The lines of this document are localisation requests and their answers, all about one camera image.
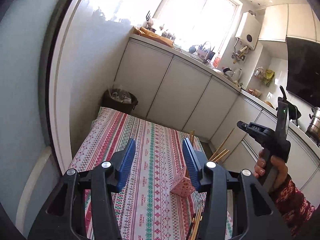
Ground red patterned sleeve forearm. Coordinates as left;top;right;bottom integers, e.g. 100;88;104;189
269;174;317;238

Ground white lower kitchen cabinets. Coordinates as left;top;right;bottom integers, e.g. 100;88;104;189
113;37;320;208

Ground knife block with utensils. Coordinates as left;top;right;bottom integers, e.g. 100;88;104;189
196;42;215;61

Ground person's right hand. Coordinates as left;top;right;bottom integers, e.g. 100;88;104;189
253;149;288;193

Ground pink perforated utensil holder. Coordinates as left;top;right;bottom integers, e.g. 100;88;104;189
170;169;195;198

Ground stainless steel stockpot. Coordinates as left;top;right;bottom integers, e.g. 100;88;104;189
306;107;320;147

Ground striped patterned tablecloth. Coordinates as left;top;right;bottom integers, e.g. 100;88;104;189
71;107;206;239

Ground black gold-banded chopstick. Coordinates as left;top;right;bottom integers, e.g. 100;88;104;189
185;213;196;240

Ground dark trash bin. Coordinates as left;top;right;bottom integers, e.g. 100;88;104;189
101;88;138;114

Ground black range hood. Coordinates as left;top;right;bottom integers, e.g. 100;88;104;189
286;37;320;107

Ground white water heater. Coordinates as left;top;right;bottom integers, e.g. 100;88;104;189
235;11;261;50

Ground yellow cloth on counter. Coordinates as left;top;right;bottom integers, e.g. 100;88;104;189
133;27;174;48

